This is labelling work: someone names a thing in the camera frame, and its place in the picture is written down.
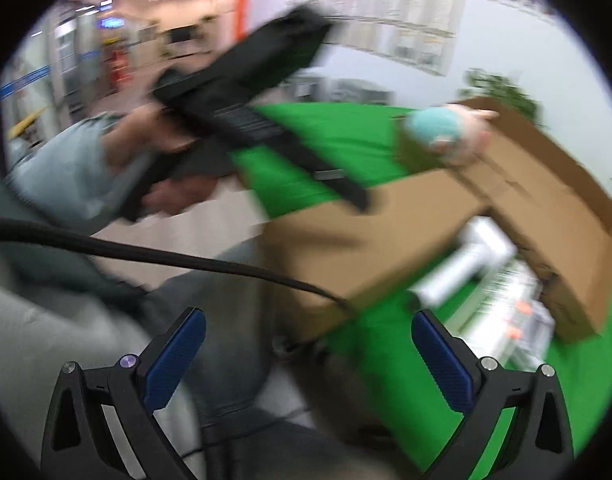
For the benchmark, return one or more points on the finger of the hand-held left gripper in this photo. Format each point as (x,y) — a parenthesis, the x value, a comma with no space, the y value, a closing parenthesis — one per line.
(343,191)

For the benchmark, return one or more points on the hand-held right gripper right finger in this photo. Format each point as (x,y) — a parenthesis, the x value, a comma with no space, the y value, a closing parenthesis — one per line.
(443,360)

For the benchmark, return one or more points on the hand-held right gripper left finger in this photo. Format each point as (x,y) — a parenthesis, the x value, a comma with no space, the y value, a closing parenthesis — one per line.
(175,355)

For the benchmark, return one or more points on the brown cardboard box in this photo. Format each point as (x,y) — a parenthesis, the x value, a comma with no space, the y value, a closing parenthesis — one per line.
(386,240)

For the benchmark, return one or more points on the pink and teal plush toy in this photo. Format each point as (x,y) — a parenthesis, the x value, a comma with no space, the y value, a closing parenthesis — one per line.
(431,127)

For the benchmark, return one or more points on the person's left forearm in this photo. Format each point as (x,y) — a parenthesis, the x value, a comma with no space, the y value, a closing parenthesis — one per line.
(60,160)

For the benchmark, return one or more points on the person's left hand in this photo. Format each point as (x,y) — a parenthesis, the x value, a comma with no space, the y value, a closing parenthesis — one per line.
(160,132)

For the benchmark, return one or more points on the person's jeans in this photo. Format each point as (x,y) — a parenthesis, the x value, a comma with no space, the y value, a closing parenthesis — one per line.
(235,360)

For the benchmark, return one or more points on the green and white carton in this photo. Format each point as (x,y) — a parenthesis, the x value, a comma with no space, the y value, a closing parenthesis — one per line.
(511,310)

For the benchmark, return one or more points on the white hair dryer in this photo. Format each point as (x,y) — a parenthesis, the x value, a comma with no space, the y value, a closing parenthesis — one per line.
(466,260)

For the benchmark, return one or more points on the person's grey top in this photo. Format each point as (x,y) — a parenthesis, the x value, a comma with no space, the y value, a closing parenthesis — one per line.
(25,310)

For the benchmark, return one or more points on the potted green plant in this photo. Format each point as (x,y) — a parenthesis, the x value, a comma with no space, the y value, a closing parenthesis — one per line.
(496,90)

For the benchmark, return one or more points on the framed wall documents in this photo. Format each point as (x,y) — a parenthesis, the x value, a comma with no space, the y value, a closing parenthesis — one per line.
(411,20)

